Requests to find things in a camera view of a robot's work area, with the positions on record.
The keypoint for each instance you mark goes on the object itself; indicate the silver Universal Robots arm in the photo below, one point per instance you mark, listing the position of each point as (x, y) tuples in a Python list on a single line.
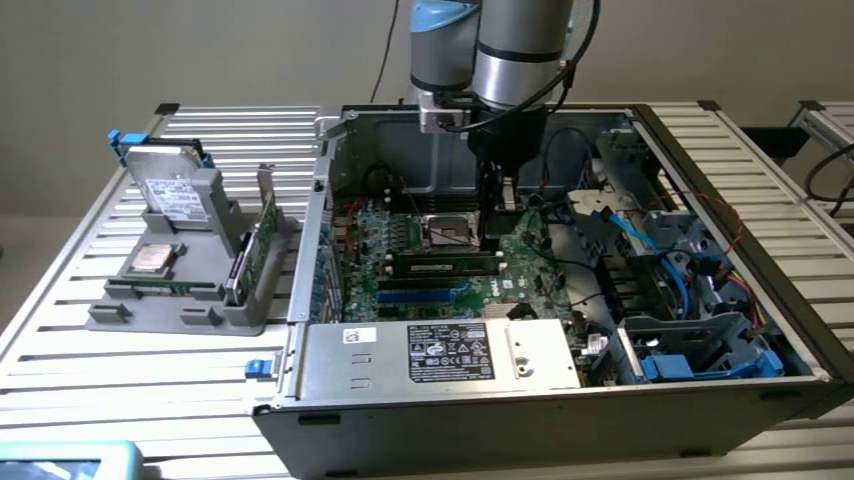
[(510, 60)]

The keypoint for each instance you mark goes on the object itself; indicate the silver hard disk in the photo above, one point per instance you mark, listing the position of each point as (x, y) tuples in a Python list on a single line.
[(168, 190)]

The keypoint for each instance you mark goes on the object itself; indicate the blue expansion slot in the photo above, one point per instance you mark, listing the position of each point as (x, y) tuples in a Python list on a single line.
[(414, 296)]

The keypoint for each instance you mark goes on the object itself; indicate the grey disk bay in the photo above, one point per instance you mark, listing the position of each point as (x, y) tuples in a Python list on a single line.
[(675, 335)]

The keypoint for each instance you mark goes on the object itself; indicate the silver power supply unit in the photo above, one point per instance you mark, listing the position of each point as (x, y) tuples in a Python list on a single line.
[(401, 360)]

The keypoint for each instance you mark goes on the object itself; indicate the blue disk carrier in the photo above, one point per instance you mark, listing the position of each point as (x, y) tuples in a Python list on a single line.
[(130, 142)]

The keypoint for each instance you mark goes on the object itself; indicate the metal slat side table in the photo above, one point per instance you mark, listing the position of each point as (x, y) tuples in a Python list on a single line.
[(831, 120)]

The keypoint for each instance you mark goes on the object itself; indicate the green RAM stick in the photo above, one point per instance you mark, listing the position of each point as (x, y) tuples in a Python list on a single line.
[(164, 287)]

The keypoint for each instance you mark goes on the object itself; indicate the teal plastic box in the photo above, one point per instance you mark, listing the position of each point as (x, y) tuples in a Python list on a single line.
[(67, 457)]

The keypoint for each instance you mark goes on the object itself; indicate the grey metal drive cage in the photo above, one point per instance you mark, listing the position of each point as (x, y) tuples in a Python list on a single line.
[(621, 165)]

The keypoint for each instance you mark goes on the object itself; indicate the installed black RAM stick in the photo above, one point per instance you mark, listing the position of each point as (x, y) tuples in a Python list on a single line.
[(446, 264)]

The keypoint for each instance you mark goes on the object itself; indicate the green graphics card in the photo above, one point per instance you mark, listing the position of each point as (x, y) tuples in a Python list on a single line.
[(257, 250)]

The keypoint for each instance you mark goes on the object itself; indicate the CPU socket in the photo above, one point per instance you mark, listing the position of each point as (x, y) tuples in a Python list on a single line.
[(454, 231)]

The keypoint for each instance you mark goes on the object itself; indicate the grey parts rack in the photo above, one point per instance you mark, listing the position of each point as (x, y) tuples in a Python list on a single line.
[(168, 315)]

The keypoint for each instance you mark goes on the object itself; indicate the open black PC case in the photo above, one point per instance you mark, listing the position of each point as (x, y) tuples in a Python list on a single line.
[(535, 430)]

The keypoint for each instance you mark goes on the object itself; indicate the blue disk bay bracket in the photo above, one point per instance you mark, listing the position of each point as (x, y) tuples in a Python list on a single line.
[(668, 367)]

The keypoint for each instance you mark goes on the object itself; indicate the green motherboard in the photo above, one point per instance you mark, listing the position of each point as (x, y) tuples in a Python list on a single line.
[(535, 280)]

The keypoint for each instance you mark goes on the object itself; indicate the silver chipset heatsink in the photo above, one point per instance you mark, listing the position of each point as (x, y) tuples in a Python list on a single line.
[(501, 312)]

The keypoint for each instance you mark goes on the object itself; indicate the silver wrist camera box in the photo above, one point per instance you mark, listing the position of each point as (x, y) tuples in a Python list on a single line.
[(440, 114)]

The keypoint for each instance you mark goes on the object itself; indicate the black expansion slot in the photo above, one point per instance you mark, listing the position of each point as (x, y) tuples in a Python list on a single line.
[(414, 285)]

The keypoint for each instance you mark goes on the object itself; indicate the blue case latch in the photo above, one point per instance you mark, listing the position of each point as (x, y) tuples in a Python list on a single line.
[(257, 369)]

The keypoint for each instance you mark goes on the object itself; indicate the black RAM slots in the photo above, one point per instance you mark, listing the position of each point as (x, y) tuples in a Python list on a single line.
[(441, 202)]

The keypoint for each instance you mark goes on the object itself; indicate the CPU chip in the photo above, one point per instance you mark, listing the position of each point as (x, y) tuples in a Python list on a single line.
[(154, 258)]

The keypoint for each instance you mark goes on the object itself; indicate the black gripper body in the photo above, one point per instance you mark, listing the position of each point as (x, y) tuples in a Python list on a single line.
[(508, 137)]

